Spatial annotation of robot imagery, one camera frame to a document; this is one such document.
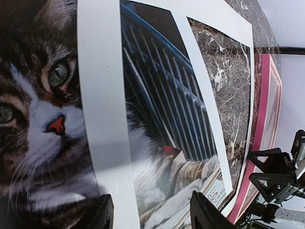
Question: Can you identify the cat and books photo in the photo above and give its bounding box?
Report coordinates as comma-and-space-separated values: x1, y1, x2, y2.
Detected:
0, 0, 221, 229

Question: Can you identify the black right corner post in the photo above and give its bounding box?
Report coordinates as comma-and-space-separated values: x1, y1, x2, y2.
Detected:
278, 46, 305, 55

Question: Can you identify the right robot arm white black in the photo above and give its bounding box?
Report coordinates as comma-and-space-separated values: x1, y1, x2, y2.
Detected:
248, 146, 305, 226

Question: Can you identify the pink wooden picture frame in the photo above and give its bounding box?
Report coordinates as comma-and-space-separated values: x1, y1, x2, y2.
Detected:
228, 54, 283, 224

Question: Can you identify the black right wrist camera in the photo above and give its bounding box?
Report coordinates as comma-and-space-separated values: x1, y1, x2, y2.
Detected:
291, 130, 305, 165

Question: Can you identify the white photo mat board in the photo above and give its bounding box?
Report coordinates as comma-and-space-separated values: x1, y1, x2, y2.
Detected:
77, 0, 253, 229

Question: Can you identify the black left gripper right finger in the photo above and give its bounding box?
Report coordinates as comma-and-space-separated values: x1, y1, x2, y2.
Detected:
190, 191, 235, 229

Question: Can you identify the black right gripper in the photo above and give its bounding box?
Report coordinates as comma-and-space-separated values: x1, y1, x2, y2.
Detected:
248, 148, 305, 203

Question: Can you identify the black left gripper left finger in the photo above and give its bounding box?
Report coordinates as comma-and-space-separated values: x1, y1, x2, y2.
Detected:
78, 194, 114, 229

